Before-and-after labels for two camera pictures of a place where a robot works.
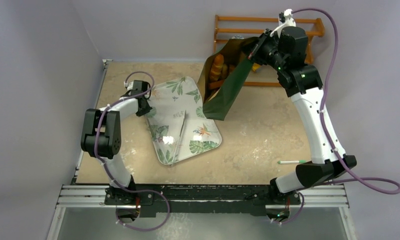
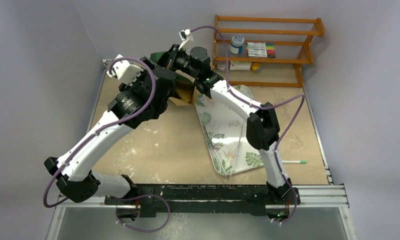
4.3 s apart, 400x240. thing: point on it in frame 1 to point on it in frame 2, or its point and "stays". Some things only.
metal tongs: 179,139 to 231,172
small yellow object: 255,66 stays
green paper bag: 218,102 to 184,85
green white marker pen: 291,162 stays
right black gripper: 256,46 to 172,55
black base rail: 173,200 stays
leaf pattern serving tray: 177,124 to 226,131
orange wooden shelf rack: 319,32 stays
